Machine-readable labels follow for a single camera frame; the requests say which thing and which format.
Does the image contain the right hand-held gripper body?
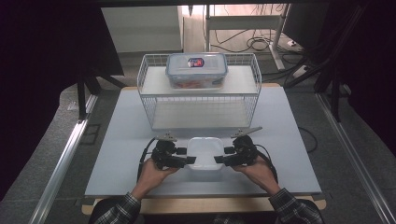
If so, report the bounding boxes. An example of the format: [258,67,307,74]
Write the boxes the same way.
[231,126,263,167]

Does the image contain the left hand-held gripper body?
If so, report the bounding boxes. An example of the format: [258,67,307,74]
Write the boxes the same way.
[151,132,178,171]

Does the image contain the white square bowl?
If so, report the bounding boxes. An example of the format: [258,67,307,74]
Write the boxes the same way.
[185,136,226,172]

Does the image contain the white wire shelf rack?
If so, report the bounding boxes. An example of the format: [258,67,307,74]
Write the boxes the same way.
[136,52,263,131]

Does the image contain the clear container with blue-rimmed lid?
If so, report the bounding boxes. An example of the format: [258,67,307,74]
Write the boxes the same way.
[164,52,229,91]

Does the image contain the person's left hand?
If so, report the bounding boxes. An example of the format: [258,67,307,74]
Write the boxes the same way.
[131,158,180,201]

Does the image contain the person's right hand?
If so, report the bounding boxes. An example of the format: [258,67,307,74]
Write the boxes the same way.
[232,156,282,197]

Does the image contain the light grey table mat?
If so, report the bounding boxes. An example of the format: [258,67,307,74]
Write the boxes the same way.
[84,86,322,198]

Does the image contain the white power strip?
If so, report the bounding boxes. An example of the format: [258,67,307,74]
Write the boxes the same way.
[292,64,311,78]

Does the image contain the black metal stand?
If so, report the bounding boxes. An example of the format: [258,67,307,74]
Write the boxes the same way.
[283,6,354,123]
[76,68,127,121]

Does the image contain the white cabinet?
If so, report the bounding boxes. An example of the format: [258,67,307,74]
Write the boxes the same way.
[100,5,185,54]

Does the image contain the dark monitor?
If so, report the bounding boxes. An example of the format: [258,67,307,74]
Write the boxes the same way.
[281,3,332,50]

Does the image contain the left hand-held gripper cable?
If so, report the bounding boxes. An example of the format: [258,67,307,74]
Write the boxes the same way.
[136,137,157,182]

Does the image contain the hand-held gripper cable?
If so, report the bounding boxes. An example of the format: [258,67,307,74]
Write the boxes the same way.
[253,143,279,184]
[136,137,157,182]

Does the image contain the right hand-held gripper cable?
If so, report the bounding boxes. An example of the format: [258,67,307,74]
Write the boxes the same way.
[253,143,279,184]

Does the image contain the black cable loop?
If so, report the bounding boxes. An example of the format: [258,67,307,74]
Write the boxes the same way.
[298,126,319,154]

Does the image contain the aluminium rail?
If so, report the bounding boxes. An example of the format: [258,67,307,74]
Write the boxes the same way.
[315,92,396,224]
[28,92,99,224]

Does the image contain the black floor cables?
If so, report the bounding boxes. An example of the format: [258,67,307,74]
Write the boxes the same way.
[210,27,307,63]

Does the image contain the white metal desk frame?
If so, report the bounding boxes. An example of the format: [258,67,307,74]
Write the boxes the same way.
[204,3,291,71]

